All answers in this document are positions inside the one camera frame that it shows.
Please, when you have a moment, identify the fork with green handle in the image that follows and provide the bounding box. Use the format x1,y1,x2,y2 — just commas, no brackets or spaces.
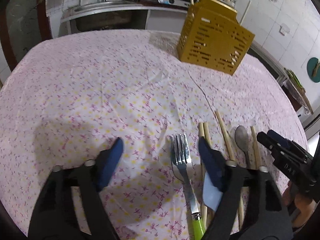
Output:
170,134,205,239

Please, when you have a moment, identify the kitchen counter with sink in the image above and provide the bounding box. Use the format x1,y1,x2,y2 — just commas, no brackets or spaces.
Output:
60,1,187,36

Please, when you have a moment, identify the right hand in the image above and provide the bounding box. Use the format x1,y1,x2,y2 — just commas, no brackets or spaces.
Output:
282,181,317,230

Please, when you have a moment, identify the grey metal spoon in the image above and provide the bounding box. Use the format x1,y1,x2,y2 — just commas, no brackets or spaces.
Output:
234,126,251,168

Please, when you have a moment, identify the side shelf with vegetables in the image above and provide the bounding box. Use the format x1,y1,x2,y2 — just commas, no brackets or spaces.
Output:
276,68,314,115

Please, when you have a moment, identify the floral pink tablecloth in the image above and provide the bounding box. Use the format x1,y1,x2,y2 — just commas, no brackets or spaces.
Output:
1,30,308,239

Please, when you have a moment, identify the yellow slotted utensil holder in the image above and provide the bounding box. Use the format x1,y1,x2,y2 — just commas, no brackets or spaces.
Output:
177,0,255,75

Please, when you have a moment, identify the brown wooden door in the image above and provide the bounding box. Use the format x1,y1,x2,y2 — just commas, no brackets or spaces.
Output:
1,0,52,70

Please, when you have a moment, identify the teal round wall item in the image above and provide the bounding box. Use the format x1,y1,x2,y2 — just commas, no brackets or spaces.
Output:
306,57,320,83

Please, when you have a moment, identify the white wall socket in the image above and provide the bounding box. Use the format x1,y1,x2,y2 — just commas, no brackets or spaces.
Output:
279,23,290,36

